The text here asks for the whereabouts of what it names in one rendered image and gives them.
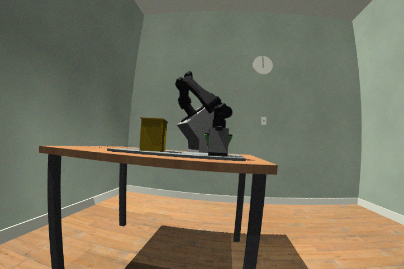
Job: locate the yellow open-top bin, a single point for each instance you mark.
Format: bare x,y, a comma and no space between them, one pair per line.
153,134

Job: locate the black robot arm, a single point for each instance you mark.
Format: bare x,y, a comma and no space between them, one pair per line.
209,101

